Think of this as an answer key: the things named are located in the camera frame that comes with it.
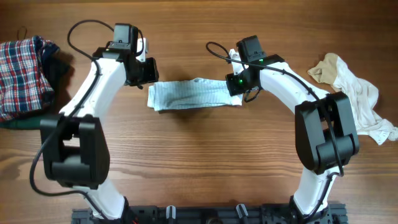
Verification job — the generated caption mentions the light blue striped baby pants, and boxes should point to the light blue striped baby pants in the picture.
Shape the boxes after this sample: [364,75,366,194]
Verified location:
[147,78,243,111]

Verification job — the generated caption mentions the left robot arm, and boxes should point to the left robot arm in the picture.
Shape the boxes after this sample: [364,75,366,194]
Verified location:
[29,23,159,223]

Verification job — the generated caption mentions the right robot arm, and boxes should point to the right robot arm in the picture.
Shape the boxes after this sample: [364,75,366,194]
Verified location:
[226,35,359,223]

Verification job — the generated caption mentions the beige and white baby shirt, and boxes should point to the beige and white baby shirt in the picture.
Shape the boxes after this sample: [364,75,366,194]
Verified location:
[307,53,397,145]

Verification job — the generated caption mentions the navy dark folded garment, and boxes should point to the navy dark folded garment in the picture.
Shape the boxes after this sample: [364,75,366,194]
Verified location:
[32,35,70,105]

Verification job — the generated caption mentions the red plaid folded garment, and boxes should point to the red plaid folded garment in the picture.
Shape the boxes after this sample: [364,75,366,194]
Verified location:
[1,35,59,122]

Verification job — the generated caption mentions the dark green folded garment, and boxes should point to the dark green folded garment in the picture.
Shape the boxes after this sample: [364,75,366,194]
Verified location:
[1,106,54,130]

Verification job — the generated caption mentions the left black camera cable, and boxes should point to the left black camera cable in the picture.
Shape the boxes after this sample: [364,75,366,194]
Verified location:
[29,19,146,220]

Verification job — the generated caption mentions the black camera cable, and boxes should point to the black camera cable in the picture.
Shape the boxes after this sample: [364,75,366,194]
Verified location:
[29,19,146,220]
[205,41,345,222]

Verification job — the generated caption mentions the right grey rail clip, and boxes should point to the right grey rail clip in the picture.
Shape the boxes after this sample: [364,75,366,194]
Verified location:
[235,203,248,219]

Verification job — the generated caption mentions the grey rail clip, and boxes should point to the grey rail clip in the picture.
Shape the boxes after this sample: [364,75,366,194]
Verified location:
[235,203,248,219]
[166,205,177,220]

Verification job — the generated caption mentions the right black camera cable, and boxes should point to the right black camera cable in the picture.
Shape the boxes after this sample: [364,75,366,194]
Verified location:
[205,41,345,222]

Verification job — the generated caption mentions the left grey rail clip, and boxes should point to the left grey rail clip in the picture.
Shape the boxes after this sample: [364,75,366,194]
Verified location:
[166,205,177,220]

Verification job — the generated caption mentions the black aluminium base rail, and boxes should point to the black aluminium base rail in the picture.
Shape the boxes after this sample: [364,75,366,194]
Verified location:
[71,203,349,224]

